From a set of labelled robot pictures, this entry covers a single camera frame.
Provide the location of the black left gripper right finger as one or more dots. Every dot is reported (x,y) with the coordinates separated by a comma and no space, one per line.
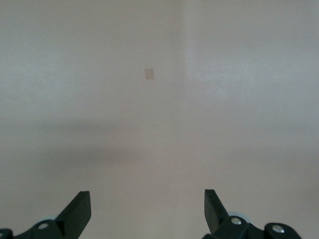
(215,214)

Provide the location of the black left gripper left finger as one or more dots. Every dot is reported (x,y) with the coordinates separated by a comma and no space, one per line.
(74,214)

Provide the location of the small brown tape patch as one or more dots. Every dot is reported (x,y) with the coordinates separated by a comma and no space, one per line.
(149,74)

